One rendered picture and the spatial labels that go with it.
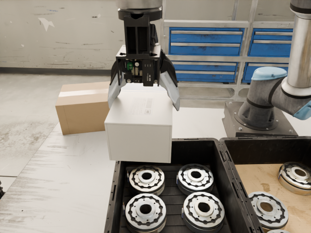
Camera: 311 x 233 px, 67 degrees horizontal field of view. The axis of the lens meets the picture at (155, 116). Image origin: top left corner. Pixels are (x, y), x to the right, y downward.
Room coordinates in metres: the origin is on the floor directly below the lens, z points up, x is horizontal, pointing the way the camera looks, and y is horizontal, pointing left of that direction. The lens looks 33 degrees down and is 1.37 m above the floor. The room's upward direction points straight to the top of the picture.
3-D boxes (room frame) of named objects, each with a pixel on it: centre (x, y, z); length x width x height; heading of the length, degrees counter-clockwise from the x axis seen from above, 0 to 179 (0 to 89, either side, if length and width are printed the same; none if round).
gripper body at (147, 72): (0.41, 0.03, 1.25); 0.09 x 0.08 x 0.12; 176
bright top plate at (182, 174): (0.48, -0.12, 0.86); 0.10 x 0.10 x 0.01
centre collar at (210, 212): (0.37, -0.12, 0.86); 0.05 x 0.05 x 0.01
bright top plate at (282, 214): (0.37, -0.28, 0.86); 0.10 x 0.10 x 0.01
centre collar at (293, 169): (0.48, -0.42, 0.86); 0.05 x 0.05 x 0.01
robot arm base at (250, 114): (0.87, -0.45, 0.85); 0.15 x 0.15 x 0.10
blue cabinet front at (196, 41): (2.35, -0.49, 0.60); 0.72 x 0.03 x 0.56; 86
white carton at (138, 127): (0.44, 0.02, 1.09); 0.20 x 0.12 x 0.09; 176
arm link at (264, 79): (0.86, -0.45, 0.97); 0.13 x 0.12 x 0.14; 30
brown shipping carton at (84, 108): (1.02, 0.31, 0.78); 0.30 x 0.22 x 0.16; 100
